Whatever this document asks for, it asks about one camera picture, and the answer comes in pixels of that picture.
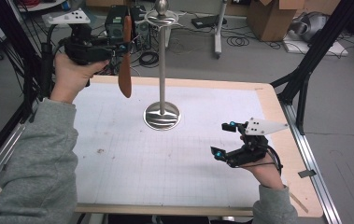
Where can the metal utensil stand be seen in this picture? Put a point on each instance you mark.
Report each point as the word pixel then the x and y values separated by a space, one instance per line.
pixel 162 115

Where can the black frame strut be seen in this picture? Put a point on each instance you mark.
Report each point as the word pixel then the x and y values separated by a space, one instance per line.
pixel 318 53
pixel 12 53

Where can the silver grey bag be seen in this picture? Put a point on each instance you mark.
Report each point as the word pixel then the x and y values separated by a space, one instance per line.
pixel 311 26

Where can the black frame post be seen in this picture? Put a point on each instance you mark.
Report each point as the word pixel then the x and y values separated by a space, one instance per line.
pixel 46 77

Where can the flat black device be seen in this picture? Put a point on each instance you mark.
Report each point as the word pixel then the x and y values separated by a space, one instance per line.
pixel 207 21

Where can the open cardboard box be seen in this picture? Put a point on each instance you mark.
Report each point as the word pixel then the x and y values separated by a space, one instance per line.
pixel 274 21

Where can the black tape piece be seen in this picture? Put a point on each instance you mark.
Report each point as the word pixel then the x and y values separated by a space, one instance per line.
pixel 307 173

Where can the person's left hand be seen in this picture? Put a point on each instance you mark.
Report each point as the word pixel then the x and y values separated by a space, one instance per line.
pixel 72 77

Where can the wooden spatula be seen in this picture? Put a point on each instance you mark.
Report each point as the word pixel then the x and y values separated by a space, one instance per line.
pixel 124 81

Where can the person's right hand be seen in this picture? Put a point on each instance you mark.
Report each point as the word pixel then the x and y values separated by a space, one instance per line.
pixel 268 174

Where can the white grid mat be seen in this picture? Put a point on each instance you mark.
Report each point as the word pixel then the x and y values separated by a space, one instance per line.
pixel 165 161

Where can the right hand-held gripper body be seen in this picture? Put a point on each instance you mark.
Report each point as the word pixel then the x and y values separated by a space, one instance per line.
pixel 252 149

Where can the white floor stand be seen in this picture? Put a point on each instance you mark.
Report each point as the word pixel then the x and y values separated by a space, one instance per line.
pixel 219 34

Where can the white floor board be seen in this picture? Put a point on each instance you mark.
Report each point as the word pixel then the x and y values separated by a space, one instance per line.
pixel 330 49

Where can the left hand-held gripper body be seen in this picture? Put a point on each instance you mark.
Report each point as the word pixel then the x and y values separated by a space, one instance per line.
pixel 84 49

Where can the black computer tower green label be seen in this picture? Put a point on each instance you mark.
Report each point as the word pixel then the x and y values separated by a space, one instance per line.
pixel 115 28

